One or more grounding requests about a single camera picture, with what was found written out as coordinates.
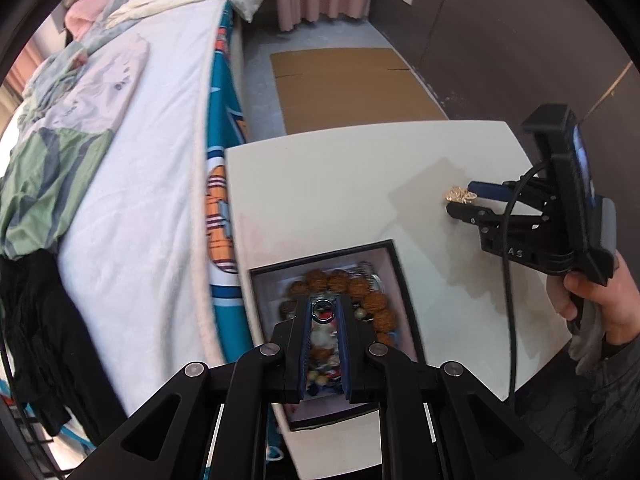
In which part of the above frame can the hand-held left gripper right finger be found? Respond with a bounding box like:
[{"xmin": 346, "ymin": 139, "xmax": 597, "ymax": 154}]
[{"xmin": 336, "ymin": 295, "xmax": 556, "ymax": 480}]

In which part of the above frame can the teal printed blanket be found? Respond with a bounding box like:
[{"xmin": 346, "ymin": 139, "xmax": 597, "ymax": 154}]
[{"xmin": 204, "ymin": 0, "xmax": 257, "ymax": 363}]

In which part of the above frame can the flattened cardboard box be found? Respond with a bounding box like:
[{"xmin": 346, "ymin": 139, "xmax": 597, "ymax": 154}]
[{"xmin": 270, "ymin": 47, "xmax": 448, "ymax": 136}]

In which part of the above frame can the bed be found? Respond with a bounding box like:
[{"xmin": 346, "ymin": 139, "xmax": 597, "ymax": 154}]
[{"xmin": 0, "ymin": 0, "xmax": 256, "ymax": 461}]

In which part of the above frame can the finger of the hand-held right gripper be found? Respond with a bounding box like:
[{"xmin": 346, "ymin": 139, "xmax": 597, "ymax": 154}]
[
  {"xmin": 467, "ymin": 179, "xmax": 548, "ymax": 206},
  {"xmin": 446, "ymin": 202, "xmax": 543, "ymax": 233}
]

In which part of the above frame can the person's right forearm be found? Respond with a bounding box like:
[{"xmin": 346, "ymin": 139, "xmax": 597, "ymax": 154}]
[{"xmin": 515, "ymin": 335, "xmax": 640, "ymax": 480}]

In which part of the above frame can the black jewelry box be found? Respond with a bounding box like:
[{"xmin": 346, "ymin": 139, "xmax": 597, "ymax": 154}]
[{"xmin": 248, "ymin": 240, "xmax": 427, "ymax": 432}]

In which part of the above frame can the person's right hand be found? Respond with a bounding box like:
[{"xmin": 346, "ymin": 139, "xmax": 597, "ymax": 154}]
[{"xmin": 560, "ymin": 250, "xmax": 640, "ymax": 346}]

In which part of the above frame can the silver chain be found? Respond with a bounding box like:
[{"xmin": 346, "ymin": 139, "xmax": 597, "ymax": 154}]
[{"xmin": 356, "ymin": 260, "xmax": 385, "ymax": 293}]

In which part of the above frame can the black cable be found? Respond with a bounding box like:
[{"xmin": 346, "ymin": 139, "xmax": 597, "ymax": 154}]
[{"xmin": 500, "ymin": 162, "xmax": 556, "ymax": 406}]

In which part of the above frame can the pale printed garment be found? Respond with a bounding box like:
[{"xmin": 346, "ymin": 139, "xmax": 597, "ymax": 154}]
[{"xmin": 20, "ymin": 32, "xmax": 151, "ymax": 136}]

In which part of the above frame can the pale bead bracelet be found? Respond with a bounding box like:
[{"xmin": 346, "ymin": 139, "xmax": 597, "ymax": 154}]
[{"xmin": 279, "ymin": 300, "xmax": 368, "ymax": 398}]

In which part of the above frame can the brown bead bracelet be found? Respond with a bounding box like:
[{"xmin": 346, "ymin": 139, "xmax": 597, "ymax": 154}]
[{"xmin": 287, "ymin": 269, "xmax": 398, "ymax": 348}]

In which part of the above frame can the green striped garment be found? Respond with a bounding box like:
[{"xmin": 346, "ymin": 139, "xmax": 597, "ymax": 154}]
[{"xmin": 0, "ymin": 127, "xmax": 116, "ymax": 261}]

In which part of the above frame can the black garment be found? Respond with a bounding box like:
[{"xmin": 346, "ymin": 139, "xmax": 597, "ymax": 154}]
[{"xmin": 0, "ymin": 250, "xmax": 126, "ymax": 436}]

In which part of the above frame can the gold brooch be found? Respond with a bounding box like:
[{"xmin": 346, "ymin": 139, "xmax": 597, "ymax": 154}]
[{"xmin": 442, "ymin": 185, "xmax": 478, "ymax": 206}]

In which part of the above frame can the pink cloth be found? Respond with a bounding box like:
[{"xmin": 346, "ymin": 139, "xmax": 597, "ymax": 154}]
[{"xmin": 62, "ymin": 0, "xmax": 113, "ymax": 41}]

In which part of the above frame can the grey cloth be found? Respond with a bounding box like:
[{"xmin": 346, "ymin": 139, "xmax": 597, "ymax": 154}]
[{"xmin": 547, "ymin": 275, "xmax": 608, "ymax": 376}]

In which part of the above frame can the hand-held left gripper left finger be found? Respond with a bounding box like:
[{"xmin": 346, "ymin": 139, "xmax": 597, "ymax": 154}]
[{"xmin": 65, "ymin": 296, "xmax": 313, "ymax": 480}]

